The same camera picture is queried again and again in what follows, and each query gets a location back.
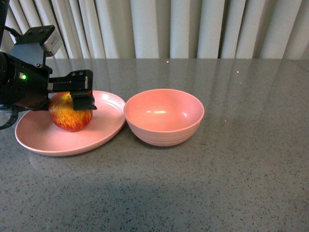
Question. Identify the pink plate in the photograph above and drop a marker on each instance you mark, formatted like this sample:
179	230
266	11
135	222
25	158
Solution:
36	131

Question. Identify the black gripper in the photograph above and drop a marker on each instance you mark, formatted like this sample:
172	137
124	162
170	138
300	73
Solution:
25	85

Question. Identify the grey pleated curtain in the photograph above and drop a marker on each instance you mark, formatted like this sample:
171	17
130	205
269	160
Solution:
271	29

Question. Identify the red yellow apple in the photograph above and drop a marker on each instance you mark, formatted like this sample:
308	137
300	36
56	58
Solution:
64	116

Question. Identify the pink bowl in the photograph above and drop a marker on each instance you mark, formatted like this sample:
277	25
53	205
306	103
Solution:
164	117

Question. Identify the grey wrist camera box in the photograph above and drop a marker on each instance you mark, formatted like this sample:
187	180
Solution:
37	44

